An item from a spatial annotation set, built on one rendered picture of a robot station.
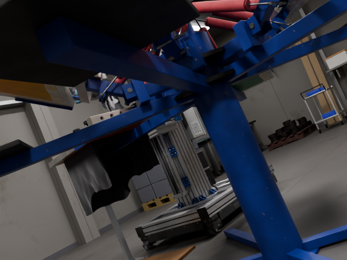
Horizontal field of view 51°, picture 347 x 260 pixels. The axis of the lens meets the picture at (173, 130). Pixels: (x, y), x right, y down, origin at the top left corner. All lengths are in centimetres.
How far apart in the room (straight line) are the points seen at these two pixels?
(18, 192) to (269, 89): 694
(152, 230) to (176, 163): 62
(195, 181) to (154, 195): 367
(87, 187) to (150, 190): 438
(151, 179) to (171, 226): 378
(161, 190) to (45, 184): 202
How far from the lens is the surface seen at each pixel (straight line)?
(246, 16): 192
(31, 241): 624
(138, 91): 167
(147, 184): 694
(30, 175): 645
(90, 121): 207
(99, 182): 243
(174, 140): 326
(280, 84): 1026
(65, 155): 256
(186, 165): 326
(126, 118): 169
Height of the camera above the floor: 62
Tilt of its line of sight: 5 degrees up
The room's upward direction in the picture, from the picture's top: 24 degrees counter-clockwise
